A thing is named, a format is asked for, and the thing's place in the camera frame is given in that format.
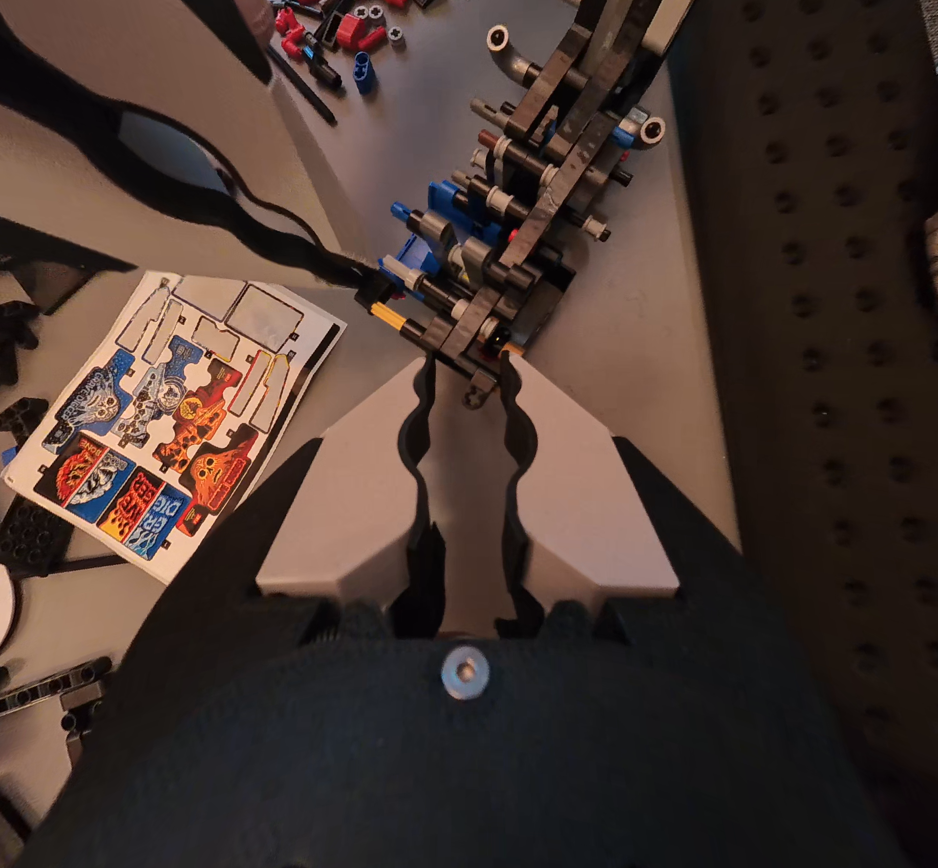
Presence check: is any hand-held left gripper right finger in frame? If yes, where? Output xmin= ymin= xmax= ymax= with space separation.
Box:
xmin=498 ymin=352 xmax=682 ymax=636

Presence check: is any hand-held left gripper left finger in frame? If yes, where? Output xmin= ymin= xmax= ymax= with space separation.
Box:
xmin=256 ymin=355 xmax=448 ymax=636

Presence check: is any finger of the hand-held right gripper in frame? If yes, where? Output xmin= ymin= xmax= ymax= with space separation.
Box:
xmin=0 ymin=106 xmax=378 ymax=293
xmin=0 ymin=0 xmax=384 ymax=284

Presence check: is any yellow toy axle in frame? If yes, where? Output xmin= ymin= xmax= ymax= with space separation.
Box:
xmin=368 ymin=301 xmax=526 ymax=358

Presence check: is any blue and black toy chassis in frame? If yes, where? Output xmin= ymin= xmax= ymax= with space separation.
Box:
xmin=370 ymin=0 xmax=737 ymax=411

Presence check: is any grey desk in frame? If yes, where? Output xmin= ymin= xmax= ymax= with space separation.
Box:
xmin=0 ymin=0 xmax=741 ymax=840

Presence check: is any black toy axle rod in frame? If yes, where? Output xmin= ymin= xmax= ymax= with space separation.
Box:
xmin=22 ymin=553 xmax=127 ymax=577
xmin=264 ymin=43 xmax=340 ymax=126

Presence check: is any scatter of small toy pins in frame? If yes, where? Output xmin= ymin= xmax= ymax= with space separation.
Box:
xmin=267 ymin=0 xmax=486 ymax=95

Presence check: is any black angled toy beam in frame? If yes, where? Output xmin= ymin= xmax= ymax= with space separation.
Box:
xmin=0 ymin=397 xmax=51 ymax=448
xmin=0 ymin=300 xmax=41 ymax=387

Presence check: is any colourful sticker sheet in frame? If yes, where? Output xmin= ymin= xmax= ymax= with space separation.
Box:
xmin=3 ymin=270 xmax=347 ymax=585

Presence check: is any black dimpled pad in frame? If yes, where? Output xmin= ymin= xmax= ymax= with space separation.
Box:
xmin=663 ymin=0 xmax=938 ymax=868

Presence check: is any black square toy plate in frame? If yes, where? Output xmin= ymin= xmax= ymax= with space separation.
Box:
xmin=0 ymin=494 xmax=76 ymax=579

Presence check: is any thin black toy beam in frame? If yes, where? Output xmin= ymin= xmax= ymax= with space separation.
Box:
xmin=0 ymin=657 xmax=114 ymax=718

